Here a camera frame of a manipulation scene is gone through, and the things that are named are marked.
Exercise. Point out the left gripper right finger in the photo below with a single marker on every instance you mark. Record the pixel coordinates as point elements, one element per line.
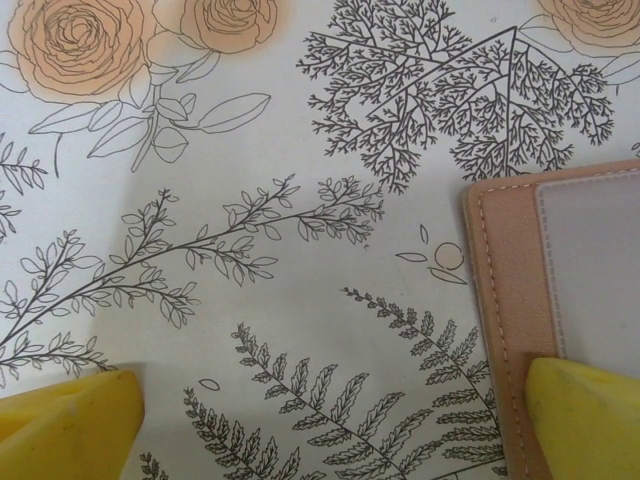
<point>590,430</point>

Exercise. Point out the pink card holder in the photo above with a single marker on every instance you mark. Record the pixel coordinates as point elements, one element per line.
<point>510,280</point>

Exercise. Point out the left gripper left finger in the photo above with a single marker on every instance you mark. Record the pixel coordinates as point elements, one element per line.
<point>65,435</point>

